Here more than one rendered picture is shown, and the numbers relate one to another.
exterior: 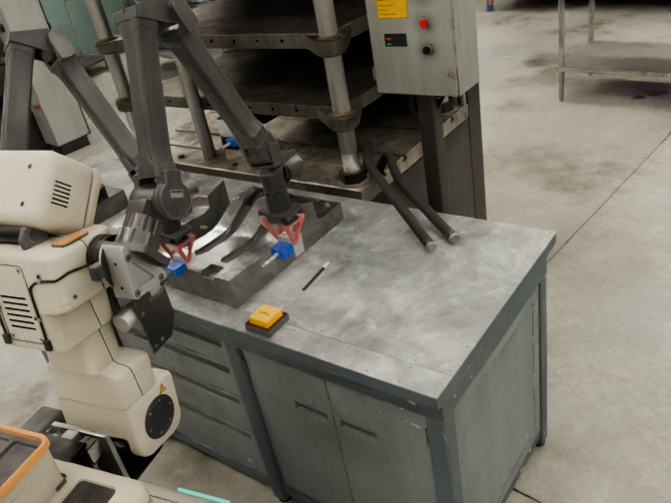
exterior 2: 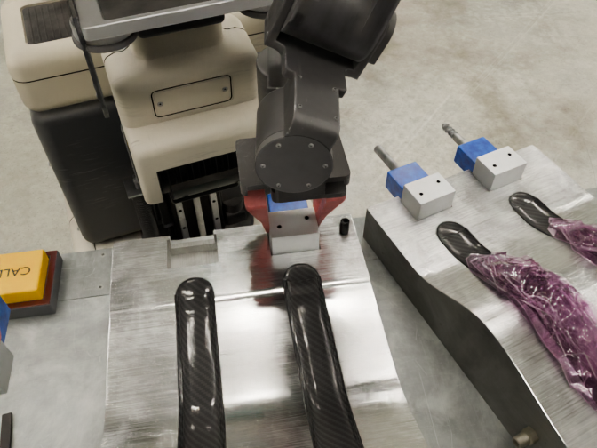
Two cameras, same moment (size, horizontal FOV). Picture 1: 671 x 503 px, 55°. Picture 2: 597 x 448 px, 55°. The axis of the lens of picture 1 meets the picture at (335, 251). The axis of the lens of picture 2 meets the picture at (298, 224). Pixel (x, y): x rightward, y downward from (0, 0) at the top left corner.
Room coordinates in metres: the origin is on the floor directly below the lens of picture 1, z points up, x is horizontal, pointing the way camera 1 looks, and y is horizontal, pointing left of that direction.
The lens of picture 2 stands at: (1.83, 0.11, 1.36)
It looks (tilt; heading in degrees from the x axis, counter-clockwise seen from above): 49 degrees down; 130
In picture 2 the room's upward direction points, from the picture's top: straight up
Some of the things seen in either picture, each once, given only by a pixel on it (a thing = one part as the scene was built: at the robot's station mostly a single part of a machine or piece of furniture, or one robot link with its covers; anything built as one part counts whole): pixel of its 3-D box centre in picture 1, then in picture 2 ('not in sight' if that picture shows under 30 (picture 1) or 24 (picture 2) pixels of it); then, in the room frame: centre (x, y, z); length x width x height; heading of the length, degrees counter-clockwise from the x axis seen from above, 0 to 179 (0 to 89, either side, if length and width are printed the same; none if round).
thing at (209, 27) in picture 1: (273, 34); not in sight; (2.75, 0.07, 1.20); 1.29 x 0.83 x 0.19; 49
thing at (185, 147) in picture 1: (292, 135); not in sight; (2.76, 0.09, 0.76); 1.30 x 0.84 x 0.07; 49
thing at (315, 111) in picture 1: (286, 92); not in sight; (2.75, 0.07, 0.96); 1.29 x 0.83 x 0.18; 49
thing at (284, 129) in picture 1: (284, 118); not in sight; (2.66, 0.10, 0.87); 0.50 x 0.27 x 0.17; 139
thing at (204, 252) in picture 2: (214, 275); (194, 259); (1.50, 0.33, 0.87); 0.05 x 0.05 x 0.04; 49
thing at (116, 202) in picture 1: (93, 207); not in sight; (2.22, 0.84, 0.84); 0.20 x 0.15 x 0.07; 139
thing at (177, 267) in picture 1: (173, 270); (287, 206); (1.54, 0.44, 0.89); 0.13 x 0.05 x 0.05; 138
